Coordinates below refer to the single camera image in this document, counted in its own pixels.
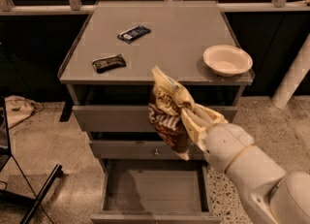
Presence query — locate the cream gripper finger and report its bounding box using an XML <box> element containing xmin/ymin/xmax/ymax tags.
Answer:
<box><xmin>181</xmin><ymin>107</ymin><xmax>210</xmax><ymax>152</ymax></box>
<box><xmin>193</xmin><ymin>104</ymin><xmax>228</xmax><ymax>128</ymax></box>

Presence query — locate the brown chip bag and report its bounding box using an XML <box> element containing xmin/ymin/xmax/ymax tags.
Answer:
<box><xmin>148</xmin><ymin>67</ymin><xmax>195</xmax><ymax>161</ymax></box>

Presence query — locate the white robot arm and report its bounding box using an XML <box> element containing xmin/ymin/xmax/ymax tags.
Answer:
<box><xmin>181</xmin><ymin>105</ymin><xmax>310</xmax><ymax>224</ymax></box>

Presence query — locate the middle grey drawer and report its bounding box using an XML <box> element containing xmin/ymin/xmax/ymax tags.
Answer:
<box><xmin>88</xmin><ymin>139</ymin><xmax>223</xmax><ymax>161</ymax></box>

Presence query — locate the bottom grey open drawer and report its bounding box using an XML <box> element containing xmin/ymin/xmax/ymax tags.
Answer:
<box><xmin>91</xmin><ymin>160</ymin><xmax>221</xmax><ymax>224</ymax></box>

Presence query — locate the top grey drawer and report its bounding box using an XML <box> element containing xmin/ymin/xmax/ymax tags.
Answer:
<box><xmin>72</xmin><ymin>105</ymin><xmax>238</xmax><ymax>134</ymax></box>

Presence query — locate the grey drawer cabinet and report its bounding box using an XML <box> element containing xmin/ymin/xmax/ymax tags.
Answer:
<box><xmin>57</xmin><ymin>0</ymin><xmax>256</xmax><ymax>224</ymax></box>

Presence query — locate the beige cloth bag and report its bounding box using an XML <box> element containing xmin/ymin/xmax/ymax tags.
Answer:
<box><xmin>5</xmin><ymin>95</ymin><xmax>43</xmax><ymax>128</ymax></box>

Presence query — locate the white paper bowl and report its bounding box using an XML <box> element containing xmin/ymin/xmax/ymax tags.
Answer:
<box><xmin>202</xmin><ymin>45</ymin><xmax>253</xmax><ymax>77</ymax></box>

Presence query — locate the white diagonal pole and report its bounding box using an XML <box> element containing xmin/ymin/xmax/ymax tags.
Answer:
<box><xmin>271</xmin><ymin>41</ymin><xmax>310</xmax><ymax>109</ymax></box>

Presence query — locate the dark green snack bar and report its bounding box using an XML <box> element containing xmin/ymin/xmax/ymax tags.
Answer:
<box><xmin>92</xmin><ymin>54</ymin><xmax>126</xmax><ymax>74</ymax></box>

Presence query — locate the blue snack bar wrapper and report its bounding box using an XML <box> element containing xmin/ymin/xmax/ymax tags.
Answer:
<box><xmin>117</xmin><ymin>25</ymin><xmax>151</xmax><ymax>44</ymax></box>

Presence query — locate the black folding stand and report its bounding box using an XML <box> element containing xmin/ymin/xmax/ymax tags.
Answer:
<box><xmin>0</xmin><ymin>97</ymin><xmax>63</xmax><ymax>224</ymax></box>

